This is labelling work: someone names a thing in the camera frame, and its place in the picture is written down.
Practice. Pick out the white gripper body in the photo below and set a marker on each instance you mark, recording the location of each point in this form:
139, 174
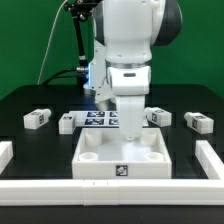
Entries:
129, 82

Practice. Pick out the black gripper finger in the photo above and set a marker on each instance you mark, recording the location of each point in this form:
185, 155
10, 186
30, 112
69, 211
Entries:
138, 115
123, 105

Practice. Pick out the white square tabletop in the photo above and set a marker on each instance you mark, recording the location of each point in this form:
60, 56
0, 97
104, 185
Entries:
102, 153

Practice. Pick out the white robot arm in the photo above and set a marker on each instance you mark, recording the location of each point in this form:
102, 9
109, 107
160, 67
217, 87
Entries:
124, 33

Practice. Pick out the white marker sheet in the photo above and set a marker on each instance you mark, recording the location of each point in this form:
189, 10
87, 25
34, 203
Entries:
96, 118

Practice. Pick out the white U-shaped fence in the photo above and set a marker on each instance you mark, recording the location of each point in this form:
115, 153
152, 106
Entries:
208, 191

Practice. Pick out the black camera stand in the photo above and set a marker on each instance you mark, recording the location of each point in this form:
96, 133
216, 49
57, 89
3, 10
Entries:
80, 11

